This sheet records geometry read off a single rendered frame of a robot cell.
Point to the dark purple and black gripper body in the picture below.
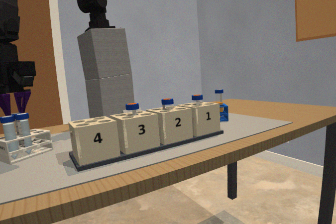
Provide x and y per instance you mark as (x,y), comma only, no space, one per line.
(13,87)

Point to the blue tube rack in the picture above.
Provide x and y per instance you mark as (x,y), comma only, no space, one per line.
(224,114)

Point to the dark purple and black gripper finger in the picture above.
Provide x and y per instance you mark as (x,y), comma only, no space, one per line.
(22,97)
(5,104)

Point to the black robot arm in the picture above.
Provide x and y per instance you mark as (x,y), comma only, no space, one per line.
(23,72)

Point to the white tube rack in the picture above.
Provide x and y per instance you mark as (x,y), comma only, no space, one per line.
(41,144)

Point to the grey flat mat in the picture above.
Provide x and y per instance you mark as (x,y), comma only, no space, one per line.
(55,170)

